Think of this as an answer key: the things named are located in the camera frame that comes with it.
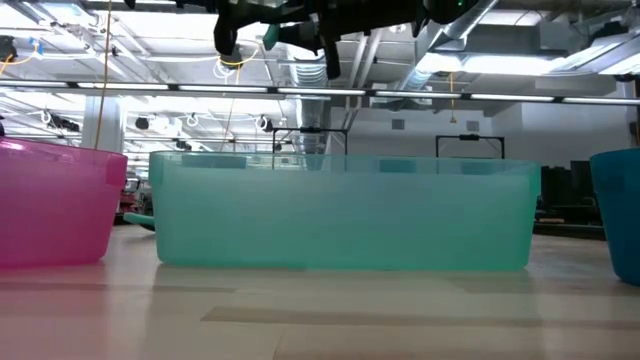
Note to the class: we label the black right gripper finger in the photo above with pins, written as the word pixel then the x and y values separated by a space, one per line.
pixel 333 60
pixel 300 37

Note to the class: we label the long ceiling light strip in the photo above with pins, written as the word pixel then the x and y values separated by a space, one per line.
pixel 320 91

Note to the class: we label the green translucent plastic bin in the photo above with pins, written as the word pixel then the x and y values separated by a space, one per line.
pixel 345 220

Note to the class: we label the red cart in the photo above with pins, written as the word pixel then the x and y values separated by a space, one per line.
pixel 127 197

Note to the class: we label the black desks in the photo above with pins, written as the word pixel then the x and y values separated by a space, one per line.
pixel 570 190

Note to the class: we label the red translucent plastic bin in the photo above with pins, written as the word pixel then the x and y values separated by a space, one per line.
pixel 55 210

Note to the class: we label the blue plastic bin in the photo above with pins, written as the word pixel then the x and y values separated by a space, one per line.
pixel 620 215

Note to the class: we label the silver ventilation duct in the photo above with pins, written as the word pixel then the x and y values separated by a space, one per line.
pixel 312 75

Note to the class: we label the black stand frame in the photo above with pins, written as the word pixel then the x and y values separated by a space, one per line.
pixel 310 130
pixel 470 136

